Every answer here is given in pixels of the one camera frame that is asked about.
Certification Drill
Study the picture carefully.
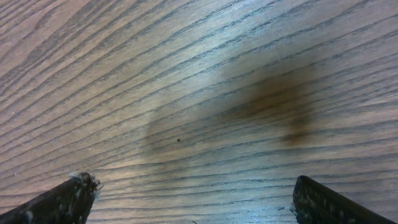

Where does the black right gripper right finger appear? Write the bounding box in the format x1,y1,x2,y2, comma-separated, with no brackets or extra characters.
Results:
292,175,394,224

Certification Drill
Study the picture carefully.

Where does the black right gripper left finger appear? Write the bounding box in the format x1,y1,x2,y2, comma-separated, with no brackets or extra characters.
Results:
1,172,101,224

